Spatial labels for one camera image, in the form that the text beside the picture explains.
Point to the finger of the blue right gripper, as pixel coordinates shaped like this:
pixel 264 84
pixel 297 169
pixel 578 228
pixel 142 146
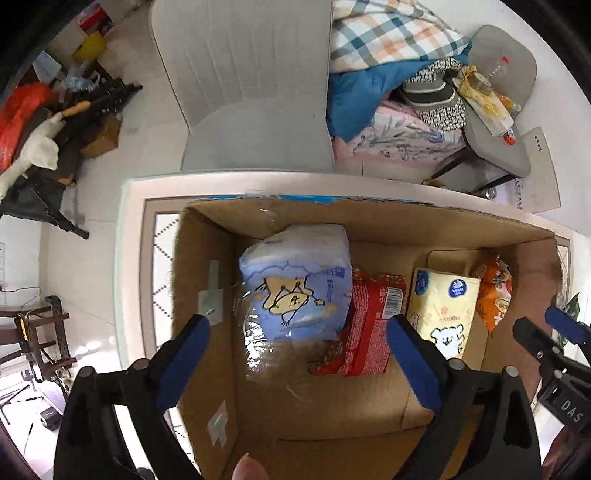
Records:
pixel 551 317

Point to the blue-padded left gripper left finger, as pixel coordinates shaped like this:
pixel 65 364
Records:
pixel 90 443

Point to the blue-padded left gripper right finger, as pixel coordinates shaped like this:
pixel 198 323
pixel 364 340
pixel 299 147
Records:
pixel 504 444

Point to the dark green wipes pack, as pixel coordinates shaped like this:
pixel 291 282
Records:
pixel 570 309

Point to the orange panda snack pack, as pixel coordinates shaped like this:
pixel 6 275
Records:
pixel 495 290

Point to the yellow bear tissue pack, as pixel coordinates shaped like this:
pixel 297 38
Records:
pixel 442 307

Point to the red snack pack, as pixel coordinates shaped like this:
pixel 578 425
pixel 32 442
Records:
pixel 362 348

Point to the blue bear tissue pack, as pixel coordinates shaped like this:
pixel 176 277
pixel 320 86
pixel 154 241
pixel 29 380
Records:
pixel 300 281

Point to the fingertip of person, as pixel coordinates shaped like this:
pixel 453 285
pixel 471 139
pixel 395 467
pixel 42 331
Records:
pixel 248 468

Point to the dark wooden chair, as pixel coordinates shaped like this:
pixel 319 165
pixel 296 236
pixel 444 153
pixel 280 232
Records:
pixel 39 336

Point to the open cardboard box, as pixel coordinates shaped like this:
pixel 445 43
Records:
pixel 362 339

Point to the small red white item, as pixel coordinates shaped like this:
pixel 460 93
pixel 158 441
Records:
pixel 510 137

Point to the pink floral bedding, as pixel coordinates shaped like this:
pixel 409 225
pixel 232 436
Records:
pixel 397 135

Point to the floral patterned tablecloth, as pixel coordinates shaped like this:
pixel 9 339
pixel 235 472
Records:
pixel 152 276

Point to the yellow patterned tissue box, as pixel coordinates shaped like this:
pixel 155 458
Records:
pixel 480 94

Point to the black folding stroller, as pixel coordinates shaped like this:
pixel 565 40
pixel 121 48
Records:
pixel 37 195

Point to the clear plastic bottle red cap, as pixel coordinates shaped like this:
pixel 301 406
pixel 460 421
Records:
pixel 496 69

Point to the black white patterned bag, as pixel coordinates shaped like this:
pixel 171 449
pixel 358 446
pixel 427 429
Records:
pixel 432 95

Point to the white goose plush toy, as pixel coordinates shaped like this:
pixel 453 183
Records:
pixel 39 149

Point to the small brown cardboard box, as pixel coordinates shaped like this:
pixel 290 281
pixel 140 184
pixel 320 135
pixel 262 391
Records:
pixel 103 137

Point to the blue quilt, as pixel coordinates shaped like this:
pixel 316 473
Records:
pixel 353 97

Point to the orange plastic bag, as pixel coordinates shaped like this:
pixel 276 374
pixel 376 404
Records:
pixel 15 115

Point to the plaid blanket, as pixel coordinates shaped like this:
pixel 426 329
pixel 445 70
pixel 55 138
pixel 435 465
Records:
pixel 371 33

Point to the grey chair behind table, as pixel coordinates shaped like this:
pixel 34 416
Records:
pixel 251 80

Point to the yellow bucket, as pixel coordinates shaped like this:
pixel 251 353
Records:
pixel 92 47

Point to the grey chair by wall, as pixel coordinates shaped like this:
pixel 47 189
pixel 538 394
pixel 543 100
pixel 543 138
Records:
pixel 494 86

